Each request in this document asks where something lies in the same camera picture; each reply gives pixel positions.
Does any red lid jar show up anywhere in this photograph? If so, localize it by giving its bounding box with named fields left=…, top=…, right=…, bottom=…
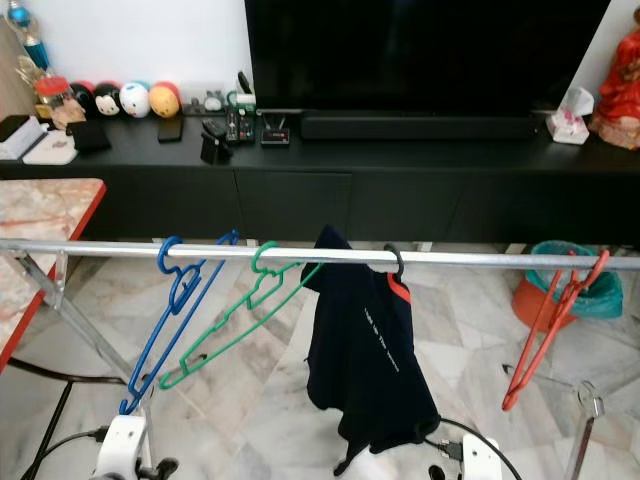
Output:
left=35, top=75, right=71, bottom=131

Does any orange bin teal bag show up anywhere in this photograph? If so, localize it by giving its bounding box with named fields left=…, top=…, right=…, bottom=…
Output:
left=510, top=240, right=626, bottom=331

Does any small grey figurine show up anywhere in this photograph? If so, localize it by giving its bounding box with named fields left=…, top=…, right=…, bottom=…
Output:
left=200, top=90, right=226, bottom=114

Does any navy shirt orange collar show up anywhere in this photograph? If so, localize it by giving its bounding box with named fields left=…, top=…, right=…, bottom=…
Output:
left=300, top=225, right=443, bottom=471

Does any blue trophy ornament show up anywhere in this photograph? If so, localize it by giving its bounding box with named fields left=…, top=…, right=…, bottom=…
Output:
left=5, top=0, right=51, bottom=76

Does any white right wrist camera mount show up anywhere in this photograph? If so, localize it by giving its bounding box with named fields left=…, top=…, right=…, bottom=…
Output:
left=458, top=435, right=504, bottom=480

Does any small black box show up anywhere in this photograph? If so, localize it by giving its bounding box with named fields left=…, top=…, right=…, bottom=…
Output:
left=260, top=115, right=293, bottom=149

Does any orange marble folding table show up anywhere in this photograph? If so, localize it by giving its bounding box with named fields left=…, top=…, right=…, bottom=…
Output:
left=0, top=178, right=131, bottom=480

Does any blue plastic hanger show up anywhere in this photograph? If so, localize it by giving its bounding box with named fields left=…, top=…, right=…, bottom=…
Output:
left=118, top=230, right=241, bottom=416

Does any black plush pink bow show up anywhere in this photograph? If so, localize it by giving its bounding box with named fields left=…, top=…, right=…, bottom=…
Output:
left=70, top=82, right=98, bottom=121

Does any silver metal clothes rack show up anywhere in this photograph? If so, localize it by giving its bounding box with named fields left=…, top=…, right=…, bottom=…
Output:
left=0, top=238, right=640, bottom=480

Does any green plastic hanger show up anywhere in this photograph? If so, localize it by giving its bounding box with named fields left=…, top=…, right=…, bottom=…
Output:
left=157, top=240, right=323, bottom=391

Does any white tissue box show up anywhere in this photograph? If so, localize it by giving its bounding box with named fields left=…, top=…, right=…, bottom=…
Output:
left=547, top=86, right=597, bottom=146

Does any yellow round plush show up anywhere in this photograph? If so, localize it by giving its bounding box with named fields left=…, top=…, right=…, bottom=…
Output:
left=148, top=82, right=182, bottom=121

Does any black soundbar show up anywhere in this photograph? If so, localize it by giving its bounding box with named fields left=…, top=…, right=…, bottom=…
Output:
left=300, top=112, right=541, bottom=141

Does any black flat television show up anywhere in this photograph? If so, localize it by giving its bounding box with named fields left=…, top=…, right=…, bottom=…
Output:
left=245, top=0, right=613, bottom=116

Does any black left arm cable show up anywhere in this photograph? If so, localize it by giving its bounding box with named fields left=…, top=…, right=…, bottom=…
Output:
left=40, top=428, right=111, bottom=480

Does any white round plush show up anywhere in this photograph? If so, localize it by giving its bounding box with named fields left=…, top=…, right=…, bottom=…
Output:
left=119, top=81, right=151, bottom=120

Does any red figurine statue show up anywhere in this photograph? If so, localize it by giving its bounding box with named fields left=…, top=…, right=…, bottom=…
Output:
left=595, top=28, right=640, bottom=151

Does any black plush white face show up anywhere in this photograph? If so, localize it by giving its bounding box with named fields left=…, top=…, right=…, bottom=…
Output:
left=93, top=82, right=124, bottom=121

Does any flat white box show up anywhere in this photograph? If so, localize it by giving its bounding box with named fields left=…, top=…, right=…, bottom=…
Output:
left=25, top=132, right=83, bottom=166

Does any black TV console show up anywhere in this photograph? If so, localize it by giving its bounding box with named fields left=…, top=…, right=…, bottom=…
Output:
left=0, top=115, right=640, bottom=246

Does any black wallet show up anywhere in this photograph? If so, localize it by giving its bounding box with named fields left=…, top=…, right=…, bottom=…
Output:
left=72, top=121, right=115, bottom=155

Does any black phone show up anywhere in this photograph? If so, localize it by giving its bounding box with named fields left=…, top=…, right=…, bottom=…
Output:
left=158, top=116, right=185, bottom=144

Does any black desk gadget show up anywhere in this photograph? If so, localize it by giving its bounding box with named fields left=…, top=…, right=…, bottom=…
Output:
left=202, top=120, right=236, bottom=166

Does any black remote control holder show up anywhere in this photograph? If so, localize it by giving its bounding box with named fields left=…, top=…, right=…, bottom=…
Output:
left=226, top=106, right=258, bottom=146

